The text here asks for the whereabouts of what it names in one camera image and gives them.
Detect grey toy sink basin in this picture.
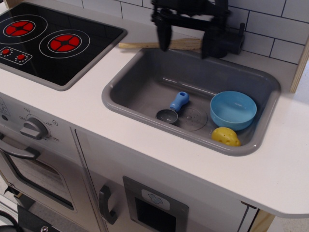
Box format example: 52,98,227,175
102,49,281,156

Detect light blue plastic bowl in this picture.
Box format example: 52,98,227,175
210,91,257,131

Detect wooden spatula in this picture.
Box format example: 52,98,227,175
118,38,202,50

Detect black cable bottom left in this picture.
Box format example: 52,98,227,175
0,209,21,232

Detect grey oven knob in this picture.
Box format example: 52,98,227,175
20,117,49,140

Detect yellow toy cheese wedge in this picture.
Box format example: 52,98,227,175
211,127,241,146

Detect black toy faucet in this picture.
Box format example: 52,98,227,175
202,0,246,58

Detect grey dispenser panel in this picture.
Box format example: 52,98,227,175
123,176,189,232

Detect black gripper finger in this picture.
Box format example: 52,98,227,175
201,27,227,59
156,20,172,52

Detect grey oven door handle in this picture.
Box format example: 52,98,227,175
0,133,40,160

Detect grey cabinet door handle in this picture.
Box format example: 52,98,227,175
98,185,118,225

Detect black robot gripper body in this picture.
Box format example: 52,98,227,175
151,0,230,33

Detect toy oven door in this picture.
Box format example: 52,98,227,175
0,151,74,211

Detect black toy stovetop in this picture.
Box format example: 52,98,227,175
0,2,127,91

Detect blue handled grey spoon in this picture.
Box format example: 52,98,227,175
155,91,189,124

